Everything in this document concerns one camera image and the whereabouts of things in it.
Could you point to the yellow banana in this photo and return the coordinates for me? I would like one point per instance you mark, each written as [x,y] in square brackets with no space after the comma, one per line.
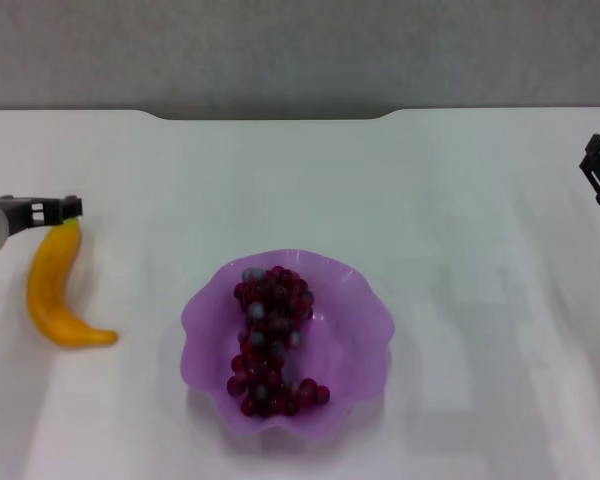
[50,290]

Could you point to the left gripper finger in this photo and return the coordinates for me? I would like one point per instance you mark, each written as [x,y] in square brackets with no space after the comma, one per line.
[55,207]

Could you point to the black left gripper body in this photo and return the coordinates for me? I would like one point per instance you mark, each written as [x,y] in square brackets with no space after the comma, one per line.
[17,212]

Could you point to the purple wavy plastic bowl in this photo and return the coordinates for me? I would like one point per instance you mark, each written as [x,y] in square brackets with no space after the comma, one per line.
[350,330]

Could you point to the dark red grape bunch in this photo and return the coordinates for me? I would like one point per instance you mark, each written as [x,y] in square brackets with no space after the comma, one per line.
[270,320]

